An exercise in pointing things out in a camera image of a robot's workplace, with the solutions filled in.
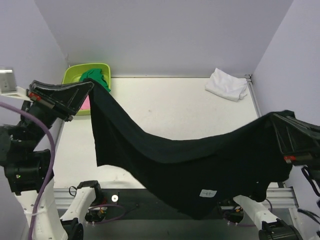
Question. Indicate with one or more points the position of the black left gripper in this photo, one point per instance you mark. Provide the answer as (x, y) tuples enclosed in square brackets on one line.
[(50, 104)]

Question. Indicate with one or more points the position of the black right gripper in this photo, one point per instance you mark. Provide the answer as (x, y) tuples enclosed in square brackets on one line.
[(300, 156)]

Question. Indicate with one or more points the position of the black t-shirt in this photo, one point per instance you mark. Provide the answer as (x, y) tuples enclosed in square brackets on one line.
[(191, 176)]

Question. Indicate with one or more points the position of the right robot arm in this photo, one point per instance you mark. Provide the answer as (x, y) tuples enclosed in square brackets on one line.
[(275, 215)]

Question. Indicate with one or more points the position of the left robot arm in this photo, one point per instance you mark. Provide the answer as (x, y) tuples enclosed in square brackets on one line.
[(27, 154)]

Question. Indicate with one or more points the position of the lime green plastic tub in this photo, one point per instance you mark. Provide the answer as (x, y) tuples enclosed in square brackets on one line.
[(73, 73)]

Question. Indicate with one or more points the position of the pink t-shirt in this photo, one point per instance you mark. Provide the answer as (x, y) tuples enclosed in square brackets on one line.
[(86, 104)]

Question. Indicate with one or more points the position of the green t-shirt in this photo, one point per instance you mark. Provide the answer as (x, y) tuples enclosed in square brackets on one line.
[(96, 75)]

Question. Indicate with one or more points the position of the white folded t-shirt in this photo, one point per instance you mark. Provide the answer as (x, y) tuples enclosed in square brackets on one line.
[(227, 86)]

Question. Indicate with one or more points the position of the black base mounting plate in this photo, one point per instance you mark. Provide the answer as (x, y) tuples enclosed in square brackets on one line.
[(140, 204)]

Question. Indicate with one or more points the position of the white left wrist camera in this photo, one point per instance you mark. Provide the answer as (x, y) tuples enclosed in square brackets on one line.
[(7, 80)]

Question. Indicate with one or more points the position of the aluminium frame rail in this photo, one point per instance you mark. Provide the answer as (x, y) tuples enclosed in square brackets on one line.
[(280, 198)]

